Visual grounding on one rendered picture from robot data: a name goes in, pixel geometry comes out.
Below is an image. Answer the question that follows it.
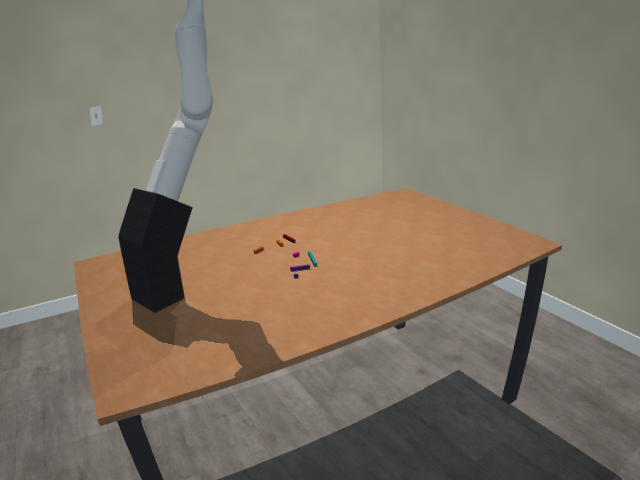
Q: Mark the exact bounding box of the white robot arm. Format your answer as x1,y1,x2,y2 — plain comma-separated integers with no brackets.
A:
146,0,213,201

